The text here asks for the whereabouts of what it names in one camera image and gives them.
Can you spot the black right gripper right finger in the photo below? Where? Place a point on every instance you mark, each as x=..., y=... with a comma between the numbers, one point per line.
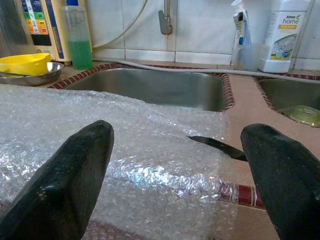
x=287, y=187

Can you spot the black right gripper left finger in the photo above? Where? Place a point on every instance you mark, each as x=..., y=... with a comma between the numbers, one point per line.
x=62, y=187

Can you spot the yellow plastic bowl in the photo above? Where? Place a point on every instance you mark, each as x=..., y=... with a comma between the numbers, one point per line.
x=22, y=63

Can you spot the green glass lid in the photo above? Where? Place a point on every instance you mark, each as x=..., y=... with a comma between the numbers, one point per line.
x=302, y=115

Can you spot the black knife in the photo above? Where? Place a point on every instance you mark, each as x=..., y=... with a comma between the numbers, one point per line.
x=220, y=146

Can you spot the steel sink basin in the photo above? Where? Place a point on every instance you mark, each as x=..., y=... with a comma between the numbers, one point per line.
x=287, y=92
x=150, y=85

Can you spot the clear bubble wrap sheet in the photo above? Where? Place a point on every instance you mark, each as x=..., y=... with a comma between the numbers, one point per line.
x=150, y=150

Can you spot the steel bowl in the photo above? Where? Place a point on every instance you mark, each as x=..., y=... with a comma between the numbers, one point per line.
x=50, y=75

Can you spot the green liquid bottle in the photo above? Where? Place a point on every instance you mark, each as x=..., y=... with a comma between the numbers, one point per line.
x=80, y=55

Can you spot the white detergent bottle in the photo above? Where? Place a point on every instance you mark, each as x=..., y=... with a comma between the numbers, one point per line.
x=280, y=50

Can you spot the clear spray bottle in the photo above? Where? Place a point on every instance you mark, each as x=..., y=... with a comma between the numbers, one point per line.
x=243, y=37

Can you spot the cream water ionizer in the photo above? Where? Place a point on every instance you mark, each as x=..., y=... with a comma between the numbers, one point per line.
x=50, y=25

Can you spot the grey sink faucet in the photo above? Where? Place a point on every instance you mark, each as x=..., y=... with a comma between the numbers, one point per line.
x=165, y=25

